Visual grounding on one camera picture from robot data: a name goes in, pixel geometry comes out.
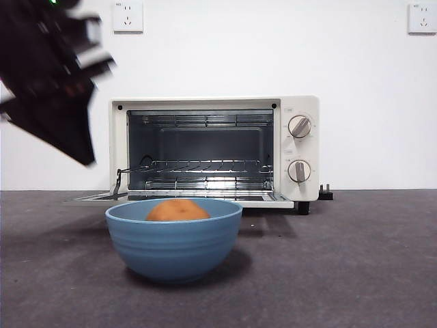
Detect blue ribbed bowl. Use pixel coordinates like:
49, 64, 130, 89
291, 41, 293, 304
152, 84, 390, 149
104, 197, 244, 284

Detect oven door with beige handle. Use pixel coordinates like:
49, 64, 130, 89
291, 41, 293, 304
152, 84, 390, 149
63, 190, 295, 210

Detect beige oven knob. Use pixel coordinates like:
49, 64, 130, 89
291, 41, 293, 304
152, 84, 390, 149
287, 159, 311, 184
287, 115, 312, 139

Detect cream white toaster oven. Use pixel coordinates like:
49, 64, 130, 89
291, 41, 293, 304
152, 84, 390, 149
109, 95, 321, 215

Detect white wall socket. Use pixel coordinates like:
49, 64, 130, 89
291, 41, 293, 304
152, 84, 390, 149
408, 3, 437, 34
113, 1, 144, 34

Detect metal wire oven rack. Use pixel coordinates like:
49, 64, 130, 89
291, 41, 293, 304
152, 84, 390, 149
129, 159, 274, 174

